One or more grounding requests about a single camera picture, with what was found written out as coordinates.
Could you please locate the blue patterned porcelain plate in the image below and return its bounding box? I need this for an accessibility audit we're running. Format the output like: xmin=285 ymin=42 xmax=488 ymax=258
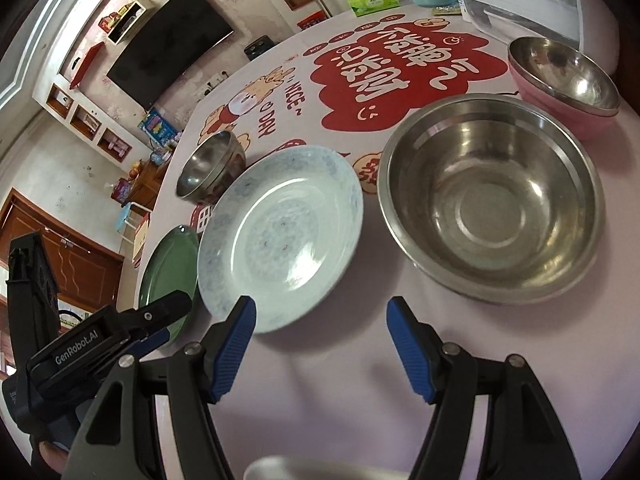
xmin=198 ymin=145 xmax=363 ymax=334

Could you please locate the blue stool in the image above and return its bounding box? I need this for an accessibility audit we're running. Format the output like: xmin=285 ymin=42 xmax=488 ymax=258
xmin=115 ymin=202 xmax=152 ymax=245

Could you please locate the large steel bowl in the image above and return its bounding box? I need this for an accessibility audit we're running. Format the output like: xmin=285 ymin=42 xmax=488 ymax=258
xmin=378 ymin=93 xmax=605 ymax=304

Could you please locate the wooden door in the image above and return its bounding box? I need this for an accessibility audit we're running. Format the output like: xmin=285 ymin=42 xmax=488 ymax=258
xmin=1 ymin=188 xmax=124 ymax=312

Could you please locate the small green coaster packet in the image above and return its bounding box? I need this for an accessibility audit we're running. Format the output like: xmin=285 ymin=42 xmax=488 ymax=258
xmin=433 ymin=3 xmax=462 ymax=16

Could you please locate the green plate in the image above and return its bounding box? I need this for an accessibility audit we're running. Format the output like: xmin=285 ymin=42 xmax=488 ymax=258
xmin=138 ymin=224 xmax=198 ymax=308

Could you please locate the black wall television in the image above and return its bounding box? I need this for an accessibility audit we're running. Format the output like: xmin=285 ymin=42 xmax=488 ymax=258
xmin=106 ymin=0 xmax=233 ymax=110

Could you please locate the small patterned steel bowl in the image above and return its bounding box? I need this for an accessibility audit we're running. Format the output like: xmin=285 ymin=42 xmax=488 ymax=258
xmin=176 ymin=130 xmax=246 ymax=205

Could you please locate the white foam plate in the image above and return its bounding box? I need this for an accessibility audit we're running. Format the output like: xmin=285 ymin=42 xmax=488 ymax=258
xmin=243 ymin=455 xmax=410 ymax=480

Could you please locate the pink steel bowl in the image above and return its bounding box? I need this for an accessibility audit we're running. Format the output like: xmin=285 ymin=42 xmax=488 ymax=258
xmin=508 ymin=37 xmax=620 ymax=141

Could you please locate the wooden tv cabinet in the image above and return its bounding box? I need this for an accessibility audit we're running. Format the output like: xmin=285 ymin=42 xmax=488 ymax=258
xmin=127 ymin=160 xmax=169 ymax=209

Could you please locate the person's left hand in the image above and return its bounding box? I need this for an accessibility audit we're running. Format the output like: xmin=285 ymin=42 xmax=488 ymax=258
xmin=38 ymin=441 xmax=68 ymax=474

